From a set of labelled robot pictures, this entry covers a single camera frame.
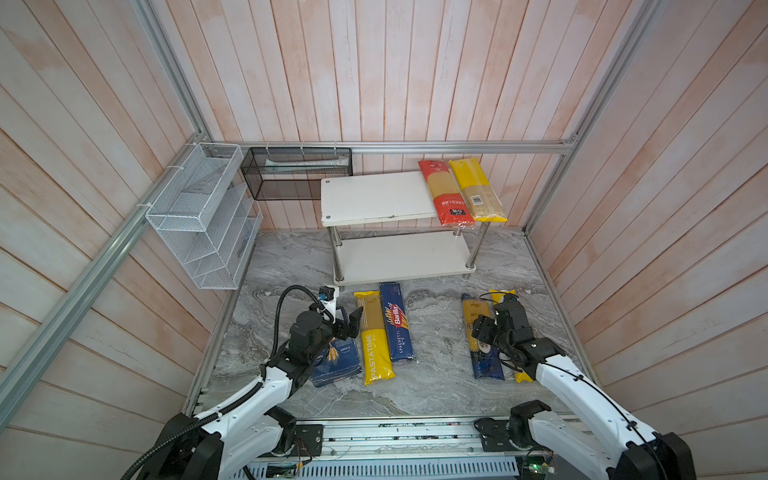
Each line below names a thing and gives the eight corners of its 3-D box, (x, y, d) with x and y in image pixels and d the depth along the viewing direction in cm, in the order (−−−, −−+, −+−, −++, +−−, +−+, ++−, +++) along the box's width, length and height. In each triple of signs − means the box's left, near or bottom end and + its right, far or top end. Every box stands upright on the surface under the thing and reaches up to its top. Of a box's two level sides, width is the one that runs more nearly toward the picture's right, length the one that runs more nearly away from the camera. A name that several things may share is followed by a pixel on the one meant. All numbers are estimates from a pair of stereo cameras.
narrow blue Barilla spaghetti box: (390, 364, 88) (390, 359, 85) (379, 290, 105) (379, 283, 102) (414, 361, 89) (415, 356, 85) (399, 288, 105) (400, 281, 102)
